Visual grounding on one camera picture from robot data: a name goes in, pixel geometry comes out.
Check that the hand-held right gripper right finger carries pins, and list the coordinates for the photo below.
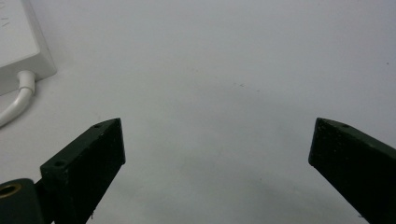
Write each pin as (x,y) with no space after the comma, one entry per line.
(355,168)

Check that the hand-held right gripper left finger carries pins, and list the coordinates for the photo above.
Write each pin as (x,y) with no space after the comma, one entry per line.
(84,168)

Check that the white power strip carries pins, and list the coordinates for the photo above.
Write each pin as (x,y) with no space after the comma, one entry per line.
(18,40)

